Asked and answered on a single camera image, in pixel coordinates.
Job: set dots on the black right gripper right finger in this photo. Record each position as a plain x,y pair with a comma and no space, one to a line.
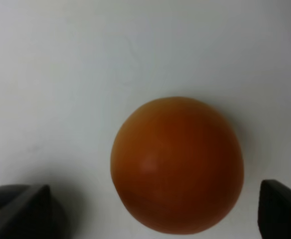
274,210

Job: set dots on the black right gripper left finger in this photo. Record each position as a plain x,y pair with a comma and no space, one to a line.
28,216

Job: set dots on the orange peach fruit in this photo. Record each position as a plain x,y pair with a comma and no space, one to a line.
177,166

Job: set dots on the dark purple mangosteen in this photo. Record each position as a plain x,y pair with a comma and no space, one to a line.
10,192

